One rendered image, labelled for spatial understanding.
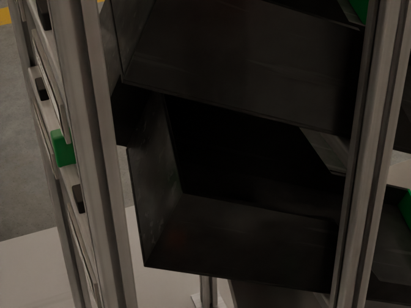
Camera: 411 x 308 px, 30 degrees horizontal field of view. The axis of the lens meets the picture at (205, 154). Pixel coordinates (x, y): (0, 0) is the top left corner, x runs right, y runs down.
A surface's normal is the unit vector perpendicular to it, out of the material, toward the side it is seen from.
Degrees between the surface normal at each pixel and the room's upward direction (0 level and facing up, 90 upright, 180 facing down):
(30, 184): 0
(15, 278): 0
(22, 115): 0
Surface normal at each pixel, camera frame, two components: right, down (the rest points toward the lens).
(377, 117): 0.34, 0.62
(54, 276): -0.03, -0.75
